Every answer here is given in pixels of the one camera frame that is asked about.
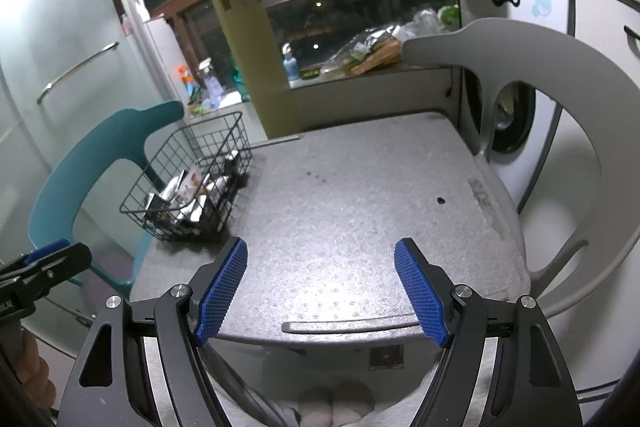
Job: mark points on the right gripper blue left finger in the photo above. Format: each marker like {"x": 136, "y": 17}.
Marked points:
{"x": 186, "y": 317}

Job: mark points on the person left hand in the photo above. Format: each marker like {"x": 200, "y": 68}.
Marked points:
{"x": 33, "y": 373}

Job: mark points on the bag of groceries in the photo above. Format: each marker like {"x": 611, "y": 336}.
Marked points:
{"x": 371, "y": 48}

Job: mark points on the wholewheat cracker packet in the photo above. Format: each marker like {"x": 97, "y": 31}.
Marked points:
{"x": 188, "y": 186}

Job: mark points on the spray bottle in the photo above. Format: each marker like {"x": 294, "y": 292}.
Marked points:
{"x": 213, "y": 86}

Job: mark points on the grey chair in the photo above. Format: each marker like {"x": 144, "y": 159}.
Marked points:
{"x": 600, "y": 97}

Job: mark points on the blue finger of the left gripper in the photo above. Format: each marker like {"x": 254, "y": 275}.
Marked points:
{"x": 46, "y": 250}

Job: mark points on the washing machine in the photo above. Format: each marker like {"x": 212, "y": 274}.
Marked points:
{"x": 526, "y": 118}

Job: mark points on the black wire basket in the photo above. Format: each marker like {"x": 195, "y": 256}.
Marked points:
{"x": 221, "y": 148}

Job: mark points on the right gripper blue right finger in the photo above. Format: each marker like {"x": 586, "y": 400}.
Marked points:
{"x": 456, "y": 321}

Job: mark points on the blue small bottle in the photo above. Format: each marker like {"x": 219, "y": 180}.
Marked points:
{"x": 290, "y": 63}

